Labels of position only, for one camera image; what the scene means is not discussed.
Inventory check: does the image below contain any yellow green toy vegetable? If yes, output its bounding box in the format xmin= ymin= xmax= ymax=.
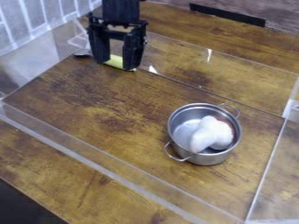
xmin=104 ymin=54 xmax=125 ymax=70

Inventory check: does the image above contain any silver metal pot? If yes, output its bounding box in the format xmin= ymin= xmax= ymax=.
xmin=163 ymin=103 xmax=241 ymax=165

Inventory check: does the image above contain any black bar on table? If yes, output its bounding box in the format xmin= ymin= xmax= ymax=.
xmin=189 ymin=3 xmax=267 ymax=27

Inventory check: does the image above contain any clear acrylic enclosure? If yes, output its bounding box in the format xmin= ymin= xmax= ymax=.
xmin=0 ymin=21 xmax=299 ymax=224

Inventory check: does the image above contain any white red toy mushroom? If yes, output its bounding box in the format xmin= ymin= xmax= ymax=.
xmin=189 ymin=115 xmax=236 ymax=154

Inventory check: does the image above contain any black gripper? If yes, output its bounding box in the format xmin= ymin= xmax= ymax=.
xmin=88 ymin=0 xmax=148 ymax=70

